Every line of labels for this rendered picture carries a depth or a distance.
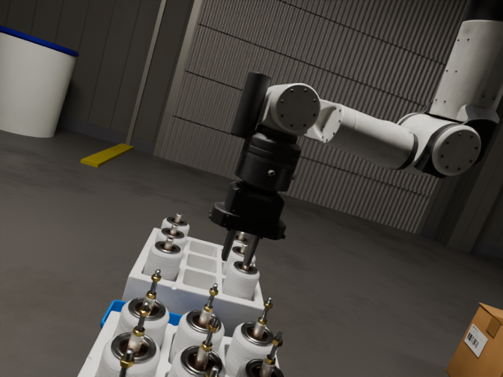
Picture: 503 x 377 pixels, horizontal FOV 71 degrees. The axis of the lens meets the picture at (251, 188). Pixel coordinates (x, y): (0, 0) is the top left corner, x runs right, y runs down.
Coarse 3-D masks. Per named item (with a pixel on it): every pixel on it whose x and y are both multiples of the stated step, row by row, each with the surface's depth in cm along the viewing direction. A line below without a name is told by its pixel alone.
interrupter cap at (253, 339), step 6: (246, 324) 77; (252, 324) 78; (240, 330) 75; (246, 330) 75; (252, 330) 76; (264, 330) 77; (246, 336) 73; (252, 336) 74; (264, 336) 76; (270, 336) 76; (252, 342) 72; (258, 342) 73; (264, 342) 73; (270, 342) 74
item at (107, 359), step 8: (104, 352) 58; (104, 360) 57; (112, 360) 57; (152, 360) 59; (104, 368) 57; (112, 368) 56; (120, 368) 56; (136, 368) 57; (144, 368) 57; (152, 368) 58; (96, 376) 60; (104, 376) 57; (112, 376) 56; (128, 376) 56; (136, 376) 57; (144, 376) 58; (152, 376) 60
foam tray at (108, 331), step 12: (108, 324) 74; (168, 324) 81; (108, 336) 71; (168, 336) 77; (96, 348) 67; (168, 348) 73; (96, 360) 64; (276, 360) 81; (84, 372) 61; (96, 372) 62; (156, 372) 66; (168, 372) 68
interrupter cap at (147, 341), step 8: (120, 336) 61; (128, 336) 62; (144, 336) 63; (112, 344) 59; (120, 344) 60; (144, 344) 62; (152, 344) 62; (112, 352) 57; (120, 352) 58; (136, 352) 59; (144, 352) 60; (152, 352) 60; (136, 360) 58; (144, 360) 58
